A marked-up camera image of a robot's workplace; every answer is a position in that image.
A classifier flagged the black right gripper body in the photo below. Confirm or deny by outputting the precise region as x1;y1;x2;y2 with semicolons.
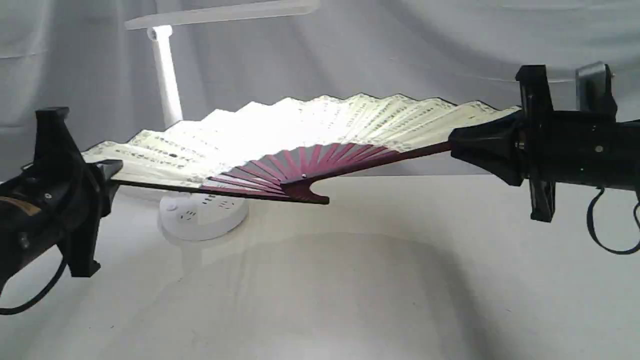
515;64;556;223

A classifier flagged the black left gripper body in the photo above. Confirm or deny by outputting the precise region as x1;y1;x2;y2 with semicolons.
21;107;102;278

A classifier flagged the cream paper folding fan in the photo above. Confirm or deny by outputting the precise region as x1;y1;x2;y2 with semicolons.
82;93;520;205

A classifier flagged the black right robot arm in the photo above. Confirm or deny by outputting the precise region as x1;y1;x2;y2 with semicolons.
448;61;639;223

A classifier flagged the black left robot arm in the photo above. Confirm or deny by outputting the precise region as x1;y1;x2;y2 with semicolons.
0;106;123;286

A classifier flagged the white desk lamp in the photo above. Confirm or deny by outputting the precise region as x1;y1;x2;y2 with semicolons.
125;0;320;242

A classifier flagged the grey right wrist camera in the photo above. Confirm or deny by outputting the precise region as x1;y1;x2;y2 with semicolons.
574;61;618;117

